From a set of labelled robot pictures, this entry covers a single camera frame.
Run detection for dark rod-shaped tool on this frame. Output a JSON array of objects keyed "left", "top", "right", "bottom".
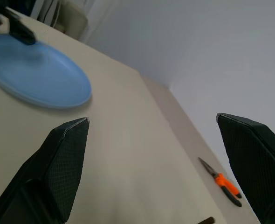
[{"left": 197, "top": 216, "right": 216, "bottom": 224}]

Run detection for beige chair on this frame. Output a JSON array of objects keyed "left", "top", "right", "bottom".
[{"left": 55, "top": 0, "right": 89, "bottom": 41}]

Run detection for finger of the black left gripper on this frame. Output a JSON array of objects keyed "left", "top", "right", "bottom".
[{"left": 4, "top": 7, "right": 37, "bottom": 46}]

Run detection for orange and black pliers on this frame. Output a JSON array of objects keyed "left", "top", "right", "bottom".
[{"left": 198, "top": 156, "right": 243, "bottom": 208}]

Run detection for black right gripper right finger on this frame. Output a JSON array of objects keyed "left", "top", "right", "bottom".
[{"left": 216, "top": 112, "right": 275, "bottom": 224}]

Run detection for blue plate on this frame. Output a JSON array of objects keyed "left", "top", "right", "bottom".
[{"left": 0, "top": 34, "right": 92, "bottom": 110}]

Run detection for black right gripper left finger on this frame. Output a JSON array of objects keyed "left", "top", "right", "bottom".
[{"left": 0, "top": 117, "right": 90, "bottom": 224}]

